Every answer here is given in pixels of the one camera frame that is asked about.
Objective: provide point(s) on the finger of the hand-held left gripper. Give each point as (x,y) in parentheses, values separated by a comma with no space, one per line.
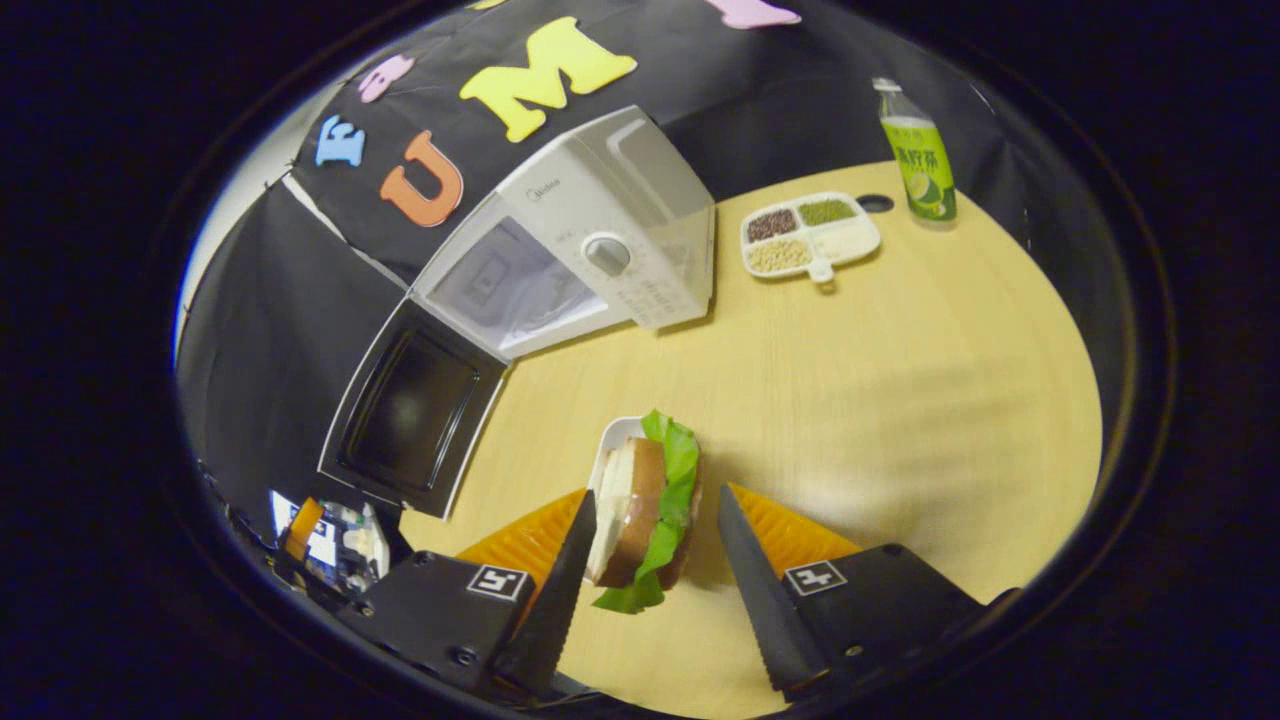
(300,528)

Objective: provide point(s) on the lettuce sandwich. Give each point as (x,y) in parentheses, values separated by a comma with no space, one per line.
(640,500)

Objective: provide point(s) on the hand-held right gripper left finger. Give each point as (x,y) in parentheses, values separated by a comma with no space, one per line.
(560,600)

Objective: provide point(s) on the black backdrop cloth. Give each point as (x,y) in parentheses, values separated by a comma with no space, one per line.
(800,80)

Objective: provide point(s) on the white microwave oven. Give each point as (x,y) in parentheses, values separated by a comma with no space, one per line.
(600,200)

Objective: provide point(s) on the green label drink bottle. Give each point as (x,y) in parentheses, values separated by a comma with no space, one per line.
(920,160)

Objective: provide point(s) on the white divided bean tray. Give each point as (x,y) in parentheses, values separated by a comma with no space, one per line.
(850,242)

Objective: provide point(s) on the black round cap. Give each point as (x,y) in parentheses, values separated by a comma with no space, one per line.
(875,203)

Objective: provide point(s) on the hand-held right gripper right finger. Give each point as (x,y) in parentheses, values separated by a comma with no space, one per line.
(765,610)

